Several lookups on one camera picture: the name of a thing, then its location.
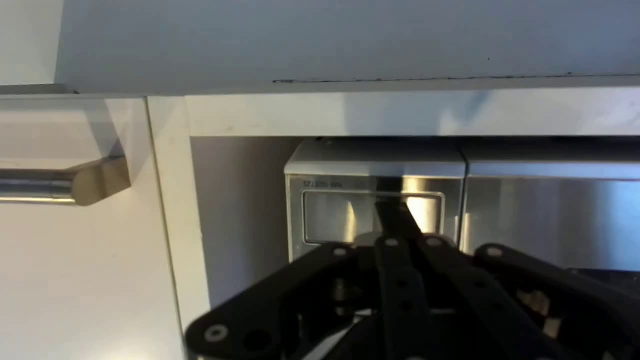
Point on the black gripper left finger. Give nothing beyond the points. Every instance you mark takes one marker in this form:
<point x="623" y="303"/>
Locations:
<point x="313" y="292"/>

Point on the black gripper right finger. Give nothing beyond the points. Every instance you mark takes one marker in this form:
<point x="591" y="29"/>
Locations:
<point x="507" y="301"/>

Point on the stainless steel microwave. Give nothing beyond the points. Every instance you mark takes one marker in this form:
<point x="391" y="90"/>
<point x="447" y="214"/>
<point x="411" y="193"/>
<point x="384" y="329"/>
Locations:
<point x="373" y="200"/>

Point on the cream cabinet door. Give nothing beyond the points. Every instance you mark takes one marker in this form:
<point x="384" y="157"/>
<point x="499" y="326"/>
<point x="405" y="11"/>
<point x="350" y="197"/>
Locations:
<point x="81" y="267"/>

